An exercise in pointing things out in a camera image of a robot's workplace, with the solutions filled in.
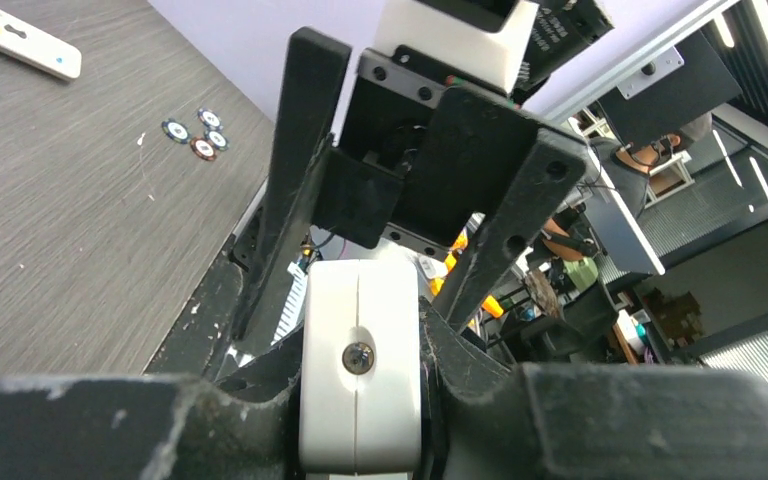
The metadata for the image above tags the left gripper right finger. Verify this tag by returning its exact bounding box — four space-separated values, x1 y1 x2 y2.
418 300 768 479

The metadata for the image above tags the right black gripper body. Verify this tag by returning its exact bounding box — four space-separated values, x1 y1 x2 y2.
311 44 541 261

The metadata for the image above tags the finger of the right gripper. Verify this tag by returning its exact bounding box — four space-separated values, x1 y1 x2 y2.
431 127 589 335
232 27 351 356

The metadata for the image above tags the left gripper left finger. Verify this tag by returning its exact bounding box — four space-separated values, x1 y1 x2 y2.
0 329 303 479

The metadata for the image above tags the white remote control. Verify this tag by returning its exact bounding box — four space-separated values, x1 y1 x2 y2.
298 259 422 475
0 9 82 81

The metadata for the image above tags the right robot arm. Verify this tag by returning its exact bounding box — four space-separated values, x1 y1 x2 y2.
232 1 611 347

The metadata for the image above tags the poker chip four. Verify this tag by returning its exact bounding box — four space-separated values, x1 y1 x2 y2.
197 108 223 131

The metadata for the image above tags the poker chip three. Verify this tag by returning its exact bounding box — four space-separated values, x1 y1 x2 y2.
205 129 229 152

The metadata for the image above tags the poker chip two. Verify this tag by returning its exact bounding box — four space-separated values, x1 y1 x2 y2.
189 137 217 161

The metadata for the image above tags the poker chip one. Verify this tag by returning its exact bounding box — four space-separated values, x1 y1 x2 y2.
161 119 191 144

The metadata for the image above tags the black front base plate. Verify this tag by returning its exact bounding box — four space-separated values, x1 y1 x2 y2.
144 207 262 380

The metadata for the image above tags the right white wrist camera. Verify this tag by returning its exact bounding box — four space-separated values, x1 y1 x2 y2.
372 1 540 94

